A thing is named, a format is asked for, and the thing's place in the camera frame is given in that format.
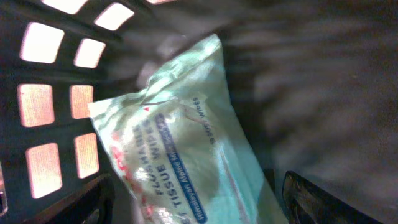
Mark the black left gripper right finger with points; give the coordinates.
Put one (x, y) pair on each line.
(306, 203)

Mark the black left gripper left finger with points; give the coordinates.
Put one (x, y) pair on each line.
(93, 204)

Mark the green wet wipes pack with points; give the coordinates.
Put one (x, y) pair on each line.
(179, 148)

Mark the grey plastic basket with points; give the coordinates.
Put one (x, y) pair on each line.
(313, 85)

